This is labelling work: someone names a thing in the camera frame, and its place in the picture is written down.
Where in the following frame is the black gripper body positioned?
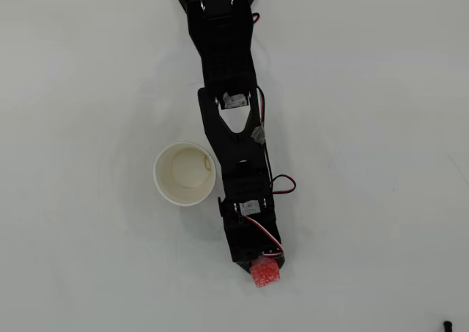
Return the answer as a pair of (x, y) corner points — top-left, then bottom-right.
(223, 198), (285, 270)

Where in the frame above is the tan paper cup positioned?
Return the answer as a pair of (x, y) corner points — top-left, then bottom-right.
(152, 142), (217, 207)

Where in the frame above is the red sugary candy cube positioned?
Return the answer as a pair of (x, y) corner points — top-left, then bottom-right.
(249, 257), (282, 288)

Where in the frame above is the red white black servo cable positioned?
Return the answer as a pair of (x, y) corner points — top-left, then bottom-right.
(256, 86), (297, 196)
(243, 214), (285, 258)

